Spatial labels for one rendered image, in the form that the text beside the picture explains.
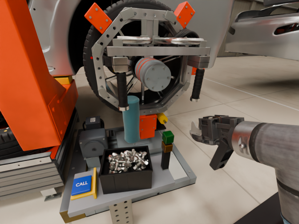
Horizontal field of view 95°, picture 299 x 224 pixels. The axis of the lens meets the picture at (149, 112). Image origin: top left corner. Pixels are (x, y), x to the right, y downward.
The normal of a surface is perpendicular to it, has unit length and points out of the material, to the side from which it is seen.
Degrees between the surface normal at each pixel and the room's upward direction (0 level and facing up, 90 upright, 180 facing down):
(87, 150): 90
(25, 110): 90
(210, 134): 90
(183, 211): 0
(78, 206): 0
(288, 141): 60
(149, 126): 90
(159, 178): 0
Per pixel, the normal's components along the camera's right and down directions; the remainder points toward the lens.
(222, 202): 0.03, -0.88
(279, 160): -0.86, 0.41
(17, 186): 0.30, 0.47
